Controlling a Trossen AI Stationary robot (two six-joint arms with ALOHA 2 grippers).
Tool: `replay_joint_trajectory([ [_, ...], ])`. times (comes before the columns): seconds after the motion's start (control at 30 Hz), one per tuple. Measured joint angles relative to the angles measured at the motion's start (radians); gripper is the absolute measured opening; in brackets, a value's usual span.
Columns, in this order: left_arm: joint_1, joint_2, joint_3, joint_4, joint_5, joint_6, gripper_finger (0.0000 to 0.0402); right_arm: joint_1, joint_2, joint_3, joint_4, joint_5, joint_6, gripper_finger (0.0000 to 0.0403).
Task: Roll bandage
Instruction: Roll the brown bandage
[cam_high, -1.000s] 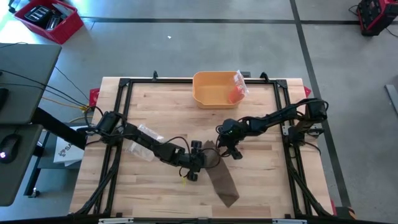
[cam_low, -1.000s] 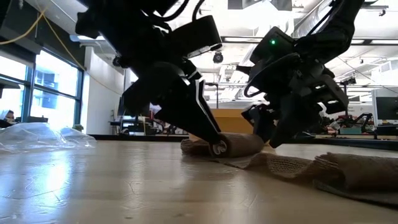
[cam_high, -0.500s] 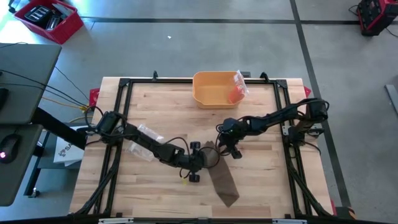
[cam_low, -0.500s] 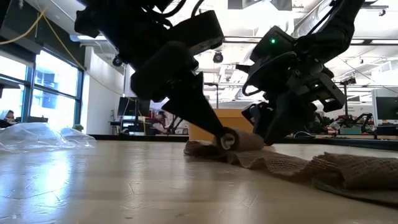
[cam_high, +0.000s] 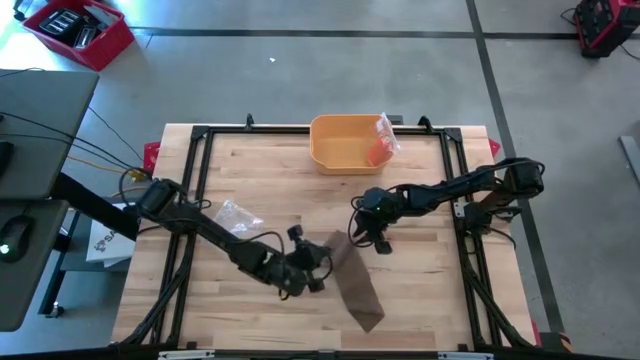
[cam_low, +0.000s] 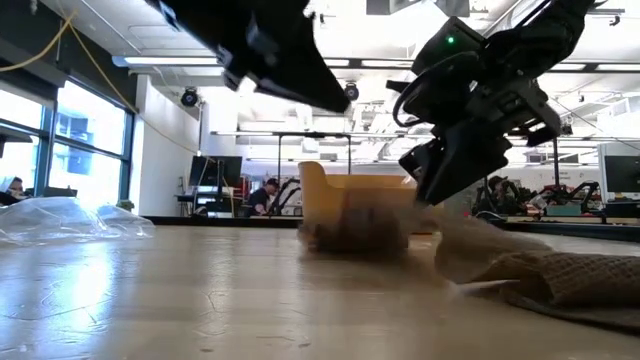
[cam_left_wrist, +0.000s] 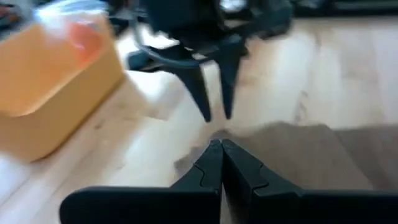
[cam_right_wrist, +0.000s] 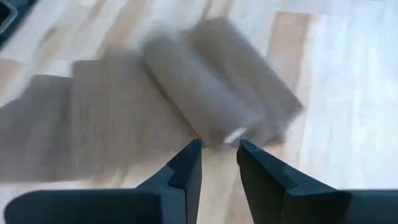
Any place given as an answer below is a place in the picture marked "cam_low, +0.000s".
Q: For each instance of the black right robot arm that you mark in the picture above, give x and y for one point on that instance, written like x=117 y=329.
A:
x=530 y=35

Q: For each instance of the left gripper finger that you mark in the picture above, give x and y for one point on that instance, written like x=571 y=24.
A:
x=310 y=85

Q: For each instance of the long ceiling light strip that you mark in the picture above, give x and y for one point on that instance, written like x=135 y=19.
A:
x=170 y=61

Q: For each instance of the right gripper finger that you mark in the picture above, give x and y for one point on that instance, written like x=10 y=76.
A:
x=460 y=160
x=417 y=159

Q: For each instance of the black metal camera stand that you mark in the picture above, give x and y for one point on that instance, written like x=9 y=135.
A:
x=314 y=135
x=556 y=165

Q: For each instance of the small green plant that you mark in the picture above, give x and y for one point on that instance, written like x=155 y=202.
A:
x=126 y=205

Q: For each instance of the black metal table frame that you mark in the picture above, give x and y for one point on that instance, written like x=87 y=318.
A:
x=225 y=220

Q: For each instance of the round black ceiling spotlight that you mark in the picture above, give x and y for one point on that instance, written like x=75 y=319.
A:
x=189 y=98
x=351 y=91

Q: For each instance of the person's head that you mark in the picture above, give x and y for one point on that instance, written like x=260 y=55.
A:
x=14 y=187

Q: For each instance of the person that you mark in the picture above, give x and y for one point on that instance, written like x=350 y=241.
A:
x=260 y=197

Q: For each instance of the yellow plastic basket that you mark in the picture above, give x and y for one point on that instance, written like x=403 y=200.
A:
x=325 y=200

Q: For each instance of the black computer monitor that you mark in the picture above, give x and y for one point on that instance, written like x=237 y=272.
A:
x=622 y=175
x=215 y=171

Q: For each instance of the window with dark frame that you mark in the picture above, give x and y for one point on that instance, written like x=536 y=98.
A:
x=90 y=120

